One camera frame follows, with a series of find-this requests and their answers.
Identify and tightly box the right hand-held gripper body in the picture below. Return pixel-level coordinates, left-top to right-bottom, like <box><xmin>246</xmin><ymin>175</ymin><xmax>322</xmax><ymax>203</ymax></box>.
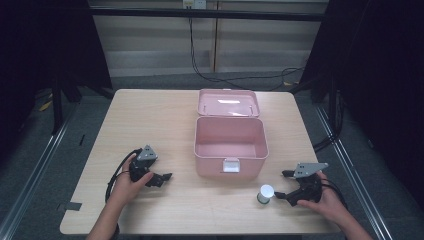
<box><xmin>285</xmin><ymin>161</ymin><xmax>330</xmax><ymax>207</ymax></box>

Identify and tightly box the black horizontal frame bar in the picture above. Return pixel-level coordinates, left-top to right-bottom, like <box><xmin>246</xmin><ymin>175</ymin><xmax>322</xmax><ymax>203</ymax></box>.
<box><xmin>89</xmin><ymin>7</ymin><xmax>327</xmax><ymax>23</ymax></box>

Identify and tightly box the yellow floor tape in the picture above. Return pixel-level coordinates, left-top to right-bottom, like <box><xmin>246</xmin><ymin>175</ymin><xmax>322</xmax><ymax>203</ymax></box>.
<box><xmin>38</xmin><ymin>99</ymin><xmax>53</xmax><ymax>113</ymax></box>

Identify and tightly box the black metal stand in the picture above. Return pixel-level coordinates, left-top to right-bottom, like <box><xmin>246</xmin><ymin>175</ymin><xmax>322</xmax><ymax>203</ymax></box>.
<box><xmin>50</xmin><ymin>74</ymin><xmax>65</xmax><ymax>136</ymax></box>
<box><xmin>328</xmin><ymin>74</ymin><xmax>338</xmax><ymax>129</ymax></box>

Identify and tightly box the black wall cable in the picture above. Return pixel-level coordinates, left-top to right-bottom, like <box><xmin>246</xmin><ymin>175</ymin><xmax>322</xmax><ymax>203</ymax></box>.
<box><xmin>188</xmin><ymin>17</ymin><xmax>305</xmax><ymax>92</ymax></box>

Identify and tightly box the person's right hand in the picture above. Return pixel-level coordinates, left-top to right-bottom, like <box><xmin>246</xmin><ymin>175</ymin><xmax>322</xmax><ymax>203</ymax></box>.
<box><xmin>296</xmin><ymin>171</ymin><xmax>349</xmax><ymax>228</ymax></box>

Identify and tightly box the white wall socket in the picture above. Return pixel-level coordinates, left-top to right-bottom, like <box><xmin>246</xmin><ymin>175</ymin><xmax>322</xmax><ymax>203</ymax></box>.
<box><xmin>182</xmin><ymin>0</ymin><xmax>208</xmax><ymax>10</ymax></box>

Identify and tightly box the small white-capped bottle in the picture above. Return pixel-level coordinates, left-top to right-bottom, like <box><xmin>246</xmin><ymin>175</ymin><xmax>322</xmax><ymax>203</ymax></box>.
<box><xmin>256</xmin><ymin>184</ymin><xmax>276</xmax><ymax>205</ymax></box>

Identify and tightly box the grey tape strip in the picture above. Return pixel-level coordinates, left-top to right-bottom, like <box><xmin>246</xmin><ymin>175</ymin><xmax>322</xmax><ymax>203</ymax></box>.
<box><xmin>64</xmin><ymin>201</ymin><xmax>83</xmax><ymax>212</ymax></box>

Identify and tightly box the black curtain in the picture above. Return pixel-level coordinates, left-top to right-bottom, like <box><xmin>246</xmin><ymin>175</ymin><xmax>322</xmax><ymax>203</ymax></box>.
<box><xmin>0</xmin><ymin>0</ymin><xmax>113</xmax><ymax>161</ymax></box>
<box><xmin>299</xmin><ymin>0</ymin><xmax>424</xmax><ymax>204</ymax></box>

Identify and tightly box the hand-held gripper cable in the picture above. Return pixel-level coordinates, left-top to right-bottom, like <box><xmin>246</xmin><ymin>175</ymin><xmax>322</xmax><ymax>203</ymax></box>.
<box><xmin>104</xmin><ymin>148</ymin><xmax>143</xmax><ymax>205</ymax></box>
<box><xmin>319</xmin><ymin>177</ymin><xmax>349</xmax><ymax>210</ymax></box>

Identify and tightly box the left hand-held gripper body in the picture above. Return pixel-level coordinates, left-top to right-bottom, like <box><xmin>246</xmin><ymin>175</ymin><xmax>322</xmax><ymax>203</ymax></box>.
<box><xmin>128</xmin><ymin>144</ymin><xmax>159</xmax><ymax>184</ymax></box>

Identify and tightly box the bundle of black floor cables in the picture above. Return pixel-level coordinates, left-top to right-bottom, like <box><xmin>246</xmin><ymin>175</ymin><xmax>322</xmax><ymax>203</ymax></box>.
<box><xmin>312</xmin><ymin>91</ymin><xmax>345</xmax><ymax>154</ymax></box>

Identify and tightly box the pink plastic storage box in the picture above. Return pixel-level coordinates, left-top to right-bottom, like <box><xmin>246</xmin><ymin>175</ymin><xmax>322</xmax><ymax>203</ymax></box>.
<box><xmin>193</xmin><ymin>88</ymin><xmax>270</xmax><ymax>178</ymax></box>

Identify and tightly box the left hand-held gripper cable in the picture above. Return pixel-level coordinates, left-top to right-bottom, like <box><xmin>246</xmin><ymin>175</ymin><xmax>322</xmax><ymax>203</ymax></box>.
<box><xmin>104</xmin><ymin>148</ymin><xmax>143</xmax><ymax>205</ymax></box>

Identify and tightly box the metal floor rail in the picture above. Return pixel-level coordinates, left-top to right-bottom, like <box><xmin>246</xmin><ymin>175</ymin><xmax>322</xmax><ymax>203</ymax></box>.
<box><xmin>314</xmin><ymin>105</ymin><xmax>398</xmax><ymax>240</ymax></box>
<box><xmin>0</xmin><ymin>103</ymin><xmax>79</xmax><ymax>240</ymax></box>

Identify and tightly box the right hand-held gripper cable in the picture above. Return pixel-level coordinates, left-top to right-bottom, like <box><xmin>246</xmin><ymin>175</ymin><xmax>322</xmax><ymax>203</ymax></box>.
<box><xmin>319</xmin><ymin>177</ymin><xmax>349</xmax><ymax>210</ymax></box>

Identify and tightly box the person's left hand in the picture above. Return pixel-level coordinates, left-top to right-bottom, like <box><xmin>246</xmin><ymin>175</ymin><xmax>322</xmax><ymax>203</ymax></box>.
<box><xmin>111</xmin><ymin>154</ymin><xmax>155</xmax><ymax>210</ymax></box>

